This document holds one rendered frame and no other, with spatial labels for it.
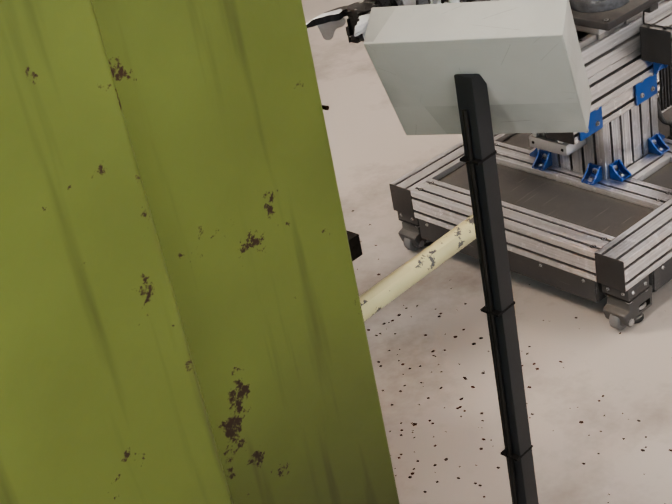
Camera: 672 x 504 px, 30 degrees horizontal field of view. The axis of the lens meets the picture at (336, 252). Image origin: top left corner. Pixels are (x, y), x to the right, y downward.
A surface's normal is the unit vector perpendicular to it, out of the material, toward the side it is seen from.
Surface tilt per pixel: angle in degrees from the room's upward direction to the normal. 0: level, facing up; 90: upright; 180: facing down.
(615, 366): 0
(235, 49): 90
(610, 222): 0
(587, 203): 0
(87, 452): 90
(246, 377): 90
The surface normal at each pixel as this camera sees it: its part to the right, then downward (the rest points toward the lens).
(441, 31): -0.31, -0.48
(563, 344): -0.17, -0.85
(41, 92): 0.71, 0.24
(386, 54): -0.18, 0.88
